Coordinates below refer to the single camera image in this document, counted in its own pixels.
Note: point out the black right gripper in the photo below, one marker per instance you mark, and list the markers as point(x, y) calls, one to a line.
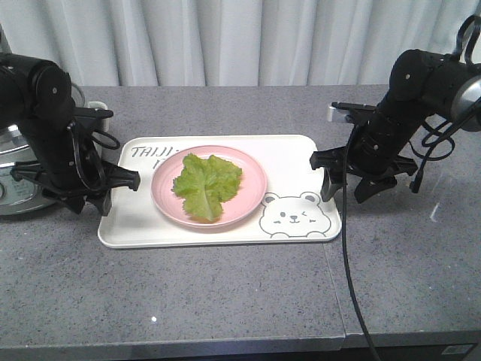
point(373, 162)

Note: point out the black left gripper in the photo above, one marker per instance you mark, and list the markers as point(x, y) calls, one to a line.
point(77, 179)

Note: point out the cream bear serving tray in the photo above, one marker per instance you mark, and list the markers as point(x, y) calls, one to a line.
point(278, 199)

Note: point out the pink round plate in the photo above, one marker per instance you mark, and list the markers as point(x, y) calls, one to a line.
point(252, 189)

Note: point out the green lettuce leaf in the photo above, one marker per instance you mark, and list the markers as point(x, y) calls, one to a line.
point(205, 184)

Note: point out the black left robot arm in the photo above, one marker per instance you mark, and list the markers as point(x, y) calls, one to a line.
point(28, 72)

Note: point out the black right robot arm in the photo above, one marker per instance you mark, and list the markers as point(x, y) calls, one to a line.
point(434, 91)

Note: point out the pale green electric pot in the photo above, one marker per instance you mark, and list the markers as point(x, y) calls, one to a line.
point(45, 118)

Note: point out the grey stone countertop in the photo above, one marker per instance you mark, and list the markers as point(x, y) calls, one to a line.
point(414, 258)

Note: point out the white pleated curtain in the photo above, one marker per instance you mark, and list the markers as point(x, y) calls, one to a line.
point(229, 43)

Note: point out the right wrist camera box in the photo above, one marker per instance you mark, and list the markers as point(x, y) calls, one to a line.
point(342, 112)

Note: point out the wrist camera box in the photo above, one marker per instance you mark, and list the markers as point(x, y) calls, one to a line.
point(342, 112)
point(93, 118)

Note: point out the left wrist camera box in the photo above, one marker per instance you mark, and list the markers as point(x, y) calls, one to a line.
point(93, 118)

